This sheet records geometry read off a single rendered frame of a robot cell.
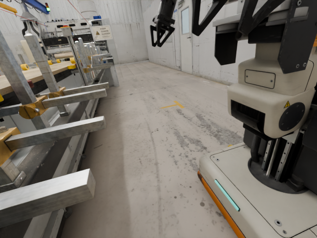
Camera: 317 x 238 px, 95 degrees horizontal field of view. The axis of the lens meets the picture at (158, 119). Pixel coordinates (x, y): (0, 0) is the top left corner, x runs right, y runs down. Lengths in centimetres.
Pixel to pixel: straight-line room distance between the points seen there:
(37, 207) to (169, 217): 94
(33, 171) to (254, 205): 89
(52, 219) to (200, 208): 91
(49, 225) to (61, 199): 94
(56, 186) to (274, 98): 58
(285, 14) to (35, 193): 56
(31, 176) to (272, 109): 75
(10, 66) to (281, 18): 78
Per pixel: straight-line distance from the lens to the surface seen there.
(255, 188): 96
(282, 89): 60
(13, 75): 70
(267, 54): 66
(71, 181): 25
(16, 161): 89
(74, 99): 71
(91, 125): 46
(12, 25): 1220
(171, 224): 111
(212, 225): 112
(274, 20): 49
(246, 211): 89
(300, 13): 49
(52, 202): 26
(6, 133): 56
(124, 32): 1107
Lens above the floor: 99
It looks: 27 degrees down
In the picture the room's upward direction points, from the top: 8 degrees counter-clockwise
